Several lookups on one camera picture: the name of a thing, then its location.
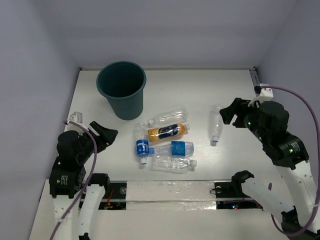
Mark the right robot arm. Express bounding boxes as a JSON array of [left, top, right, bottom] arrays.
[[219, 98, 320, 240]]

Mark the crushed bottle blue label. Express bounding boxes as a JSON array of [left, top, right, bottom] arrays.
[[134, 122, 153, 168]]

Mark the blue label water bottle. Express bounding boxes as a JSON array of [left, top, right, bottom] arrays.
[[148, 141, 195, 157]]

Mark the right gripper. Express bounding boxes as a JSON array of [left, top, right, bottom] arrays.
[[219, 96, 269, 142]]

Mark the aluminium rail right edge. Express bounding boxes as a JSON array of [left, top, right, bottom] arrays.
[[249, 68, 260, 87]]

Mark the dark green plastic bin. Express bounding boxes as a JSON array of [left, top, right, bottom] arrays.
[[96, 61, 147, 121]]

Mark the clear bottle front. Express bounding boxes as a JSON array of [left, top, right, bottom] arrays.
[[151, 155, 198, 174]]

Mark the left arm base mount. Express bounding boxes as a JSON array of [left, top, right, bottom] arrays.
[[88, 173, 127, 210]]

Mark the silver tape strip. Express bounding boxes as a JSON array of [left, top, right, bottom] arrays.
[[125, 180, 217, 211]]

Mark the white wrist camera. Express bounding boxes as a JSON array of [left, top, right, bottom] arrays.
[[64, 111, 84, 132], [248, 83, 274, 107]]

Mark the orange drink bottle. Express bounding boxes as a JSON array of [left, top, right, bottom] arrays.
[[147, 123, 190, 142]]

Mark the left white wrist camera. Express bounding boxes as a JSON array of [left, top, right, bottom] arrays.
[[64, 111, 84, 132]]

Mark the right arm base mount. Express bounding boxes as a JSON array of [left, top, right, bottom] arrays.
[[209, 170, 263, 210]]

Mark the clear bottle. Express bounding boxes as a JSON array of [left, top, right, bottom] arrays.
[[147, 108, 189, 127], [151, 155, 198, 174], [209, 104, 224, 146]]

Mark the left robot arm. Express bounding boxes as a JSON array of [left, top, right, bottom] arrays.
[[49, 120, 119, 240]]

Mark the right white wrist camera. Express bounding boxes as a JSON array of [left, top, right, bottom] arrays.
[[248, 83, 274, 107]]

